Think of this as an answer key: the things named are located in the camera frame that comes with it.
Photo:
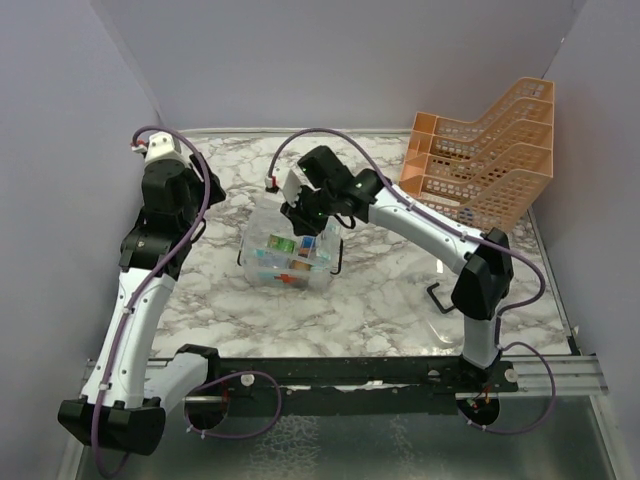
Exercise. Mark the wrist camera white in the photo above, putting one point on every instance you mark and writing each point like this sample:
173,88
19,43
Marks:
160,146
291,188

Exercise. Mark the clear plastic medicine box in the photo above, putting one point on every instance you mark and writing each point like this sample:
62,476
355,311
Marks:
288,278

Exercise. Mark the brown orange-cap medicine bottle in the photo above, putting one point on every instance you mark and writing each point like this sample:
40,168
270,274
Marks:
300,265

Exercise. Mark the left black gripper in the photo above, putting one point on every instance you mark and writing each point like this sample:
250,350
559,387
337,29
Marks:
196,177

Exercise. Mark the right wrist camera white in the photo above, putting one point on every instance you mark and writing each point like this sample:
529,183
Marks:
291,188

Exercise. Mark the black lid handle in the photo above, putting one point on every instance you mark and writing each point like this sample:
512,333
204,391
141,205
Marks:
431,293

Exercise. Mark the clear plastic box lid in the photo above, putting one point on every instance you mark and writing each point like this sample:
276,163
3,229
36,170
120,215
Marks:
445,331

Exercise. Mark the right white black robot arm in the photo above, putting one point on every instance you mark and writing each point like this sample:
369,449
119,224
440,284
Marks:
483,268

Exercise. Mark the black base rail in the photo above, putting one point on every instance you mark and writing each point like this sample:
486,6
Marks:
348,386

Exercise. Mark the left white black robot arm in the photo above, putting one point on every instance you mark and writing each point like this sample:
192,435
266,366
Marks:
113,410

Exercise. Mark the orange plastic file organizer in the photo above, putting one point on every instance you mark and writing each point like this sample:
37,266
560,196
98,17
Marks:
484,173

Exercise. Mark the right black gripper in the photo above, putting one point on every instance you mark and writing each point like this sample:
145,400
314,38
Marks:
300,223

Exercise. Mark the white blue small bottle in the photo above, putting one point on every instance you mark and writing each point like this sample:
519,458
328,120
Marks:
307,246

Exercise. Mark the green small packet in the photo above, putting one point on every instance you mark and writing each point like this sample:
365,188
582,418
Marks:
282,244

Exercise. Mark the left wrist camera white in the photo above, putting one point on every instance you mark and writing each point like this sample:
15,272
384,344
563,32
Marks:
160,146

